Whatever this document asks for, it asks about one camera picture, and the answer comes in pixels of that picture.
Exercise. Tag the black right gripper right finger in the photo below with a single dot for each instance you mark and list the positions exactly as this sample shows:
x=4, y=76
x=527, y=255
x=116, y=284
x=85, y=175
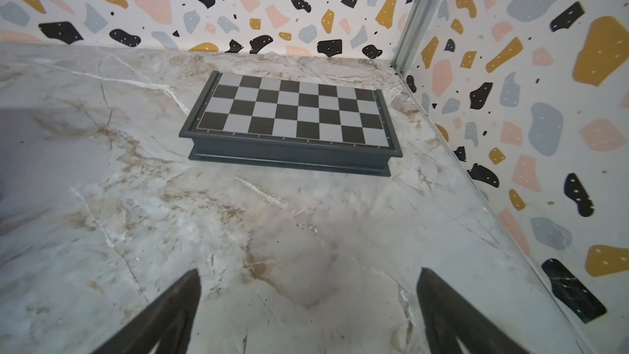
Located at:
x=452, y=323

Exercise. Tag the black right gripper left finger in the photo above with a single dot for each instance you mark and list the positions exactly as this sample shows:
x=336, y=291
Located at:
x=165, y=325

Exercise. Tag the black white checkerboard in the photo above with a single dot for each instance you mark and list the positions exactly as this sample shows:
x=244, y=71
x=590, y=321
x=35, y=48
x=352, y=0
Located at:
x=261, y=121

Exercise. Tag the right corner aluminium profile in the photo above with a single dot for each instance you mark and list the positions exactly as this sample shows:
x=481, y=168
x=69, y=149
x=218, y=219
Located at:
x=416, y=27

